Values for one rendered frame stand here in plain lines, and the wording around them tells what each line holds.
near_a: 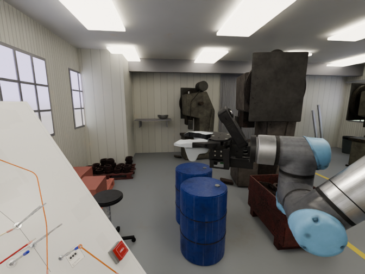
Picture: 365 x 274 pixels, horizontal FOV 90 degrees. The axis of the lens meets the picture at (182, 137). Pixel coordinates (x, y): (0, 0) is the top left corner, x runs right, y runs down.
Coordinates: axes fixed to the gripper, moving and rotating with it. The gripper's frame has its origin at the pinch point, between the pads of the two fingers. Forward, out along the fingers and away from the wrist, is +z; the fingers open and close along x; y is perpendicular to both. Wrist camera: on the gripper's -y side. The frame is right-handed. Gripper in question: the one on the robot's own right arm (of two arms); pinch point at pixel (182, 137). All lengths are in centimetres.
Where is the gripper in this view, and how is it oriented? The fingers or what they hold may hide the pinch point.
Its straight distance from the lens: 53.5
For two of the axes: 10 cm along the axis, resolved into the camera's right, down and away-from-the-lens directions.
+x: 3.3, -3.0, 9.0
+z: -9.4, -0.5, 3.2
